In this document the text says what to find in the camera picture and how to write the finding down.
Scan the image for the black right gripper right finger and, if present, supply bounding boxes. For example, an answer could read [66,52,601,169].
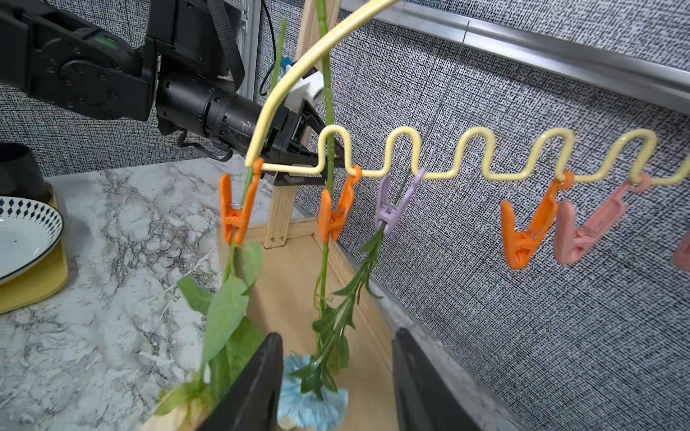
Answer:
[392,328,479,430]

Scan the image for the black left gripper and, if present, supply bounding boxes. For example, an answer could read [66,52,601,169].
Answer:
[258,99,346,187]

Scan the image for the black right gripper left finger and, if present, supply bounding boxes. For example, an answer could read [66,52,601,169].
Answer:
[197,332,283,431]

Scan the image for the blue artificial carnation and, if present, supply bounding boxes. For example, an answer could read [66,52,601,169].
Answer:
[277,171,413,431]

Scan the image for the peach artificial rose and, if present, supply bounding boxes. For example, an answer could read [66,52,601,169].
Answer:
[146,12,268,430]

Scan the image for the orange clip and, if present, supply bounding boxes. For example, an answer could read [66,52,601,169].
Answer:
[318,165,362,244]
[501,171,574,269]

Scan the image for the yellow wavy clothes hanger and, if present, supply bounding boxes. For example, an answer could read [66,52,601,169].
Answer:
[244,0,690,187]

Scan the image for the orange clip lowest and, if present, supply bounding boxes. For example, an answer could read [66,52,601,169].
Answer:
[217,157,265,247]

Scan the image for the purple clip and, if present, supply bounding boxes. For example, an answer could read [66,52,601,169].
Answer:
[374,168,427,236]

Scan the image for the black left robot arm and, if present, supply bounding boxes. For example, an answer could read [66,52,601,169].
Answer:
[1,1,261,157]

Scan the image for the wooden hanging rack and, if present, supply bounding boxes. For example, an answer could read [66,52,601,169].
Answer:
[245,1,396,430]

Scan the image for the pink clip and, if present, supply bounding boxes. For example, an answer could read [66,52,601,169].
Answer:
[672,231,690,272]
[553,173,652,265]

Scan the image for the yellow tray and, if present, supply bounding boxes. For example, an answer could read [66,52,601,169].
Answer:
[1,187,68,314]

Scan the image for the white plate black pattern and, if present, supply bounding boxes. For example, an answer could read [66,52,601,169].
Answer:
[1,196,64,284]

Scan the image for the black mug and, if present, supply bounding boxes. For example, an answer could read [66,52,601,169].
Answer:
[0,143,51,203]

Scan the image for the pink clip top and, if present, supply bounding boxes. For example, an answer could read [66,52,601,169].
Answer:
[672,231,690,272]

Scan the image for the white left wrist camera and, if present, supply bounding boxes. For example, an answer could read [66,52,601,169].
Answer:
[281,68,325,111]

